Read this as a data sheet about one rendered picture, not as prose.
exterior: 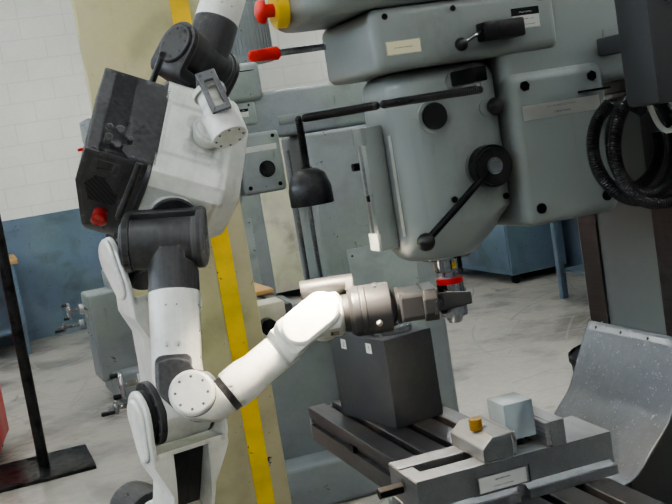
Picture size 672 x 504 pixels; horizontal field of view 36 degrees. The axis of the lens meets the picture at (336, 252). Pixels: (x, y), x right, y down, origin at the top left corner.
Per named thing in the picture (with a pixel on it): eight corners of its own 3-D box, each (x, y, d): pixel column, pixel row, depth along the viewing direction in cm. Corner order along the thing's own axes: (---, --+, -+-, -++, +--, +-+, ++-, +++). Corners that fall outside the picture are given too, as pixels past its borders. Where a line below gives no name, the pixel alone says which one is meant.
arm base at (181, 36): (140, 83, 206) (182, 77, 199) (155, 24, 209) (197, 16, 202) (191, 115, 217) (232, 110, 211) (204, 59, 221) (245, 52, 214)
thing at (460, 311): (473, 313, 183) (468, 280, 182) (450, 319, 181) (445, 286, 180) (459, 311, 187) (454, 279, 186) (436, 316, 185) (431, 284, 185)
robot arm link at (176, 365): (146, 419, 172) (142, 287, 178) (158, 425, 185) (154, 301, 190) (216, 414, 173) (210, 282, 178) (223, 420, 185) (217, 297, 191)
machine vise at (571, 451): (424, 529, 159) (414, 460, 158) (390, 501, 173) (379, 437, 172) (621, 472, 169) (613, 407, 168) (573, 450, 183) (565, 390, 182)
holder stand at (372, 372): (396, 430, 213) (381, 334, 210) (341, 413, 231) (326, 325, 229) (444, 413, 219) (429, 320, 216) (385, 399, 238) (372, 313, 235)
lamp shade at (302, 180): (282, 209, 171) (275, 172, 171) (309, 202, 177) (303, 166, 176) (316, 205, 167) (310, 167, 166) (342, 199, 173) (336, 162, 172)
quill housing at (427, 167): (423, 268, 170) (393, 71, 166) (376, 260, 189) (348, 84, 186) (525, 246, 176) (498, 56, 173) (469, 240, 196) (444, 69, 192)
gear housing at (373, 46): (378, 72, 164) (368, 8, 162) (327, 87, 186) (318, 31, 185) (562, 46, 174) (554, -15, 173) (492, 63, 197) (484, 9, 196)
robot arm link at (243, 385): (289, 365, 177) (199, 439, 173) (291, 373, 186) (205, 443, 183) (249, 318, 178) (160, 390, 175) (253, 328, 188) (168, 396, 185)
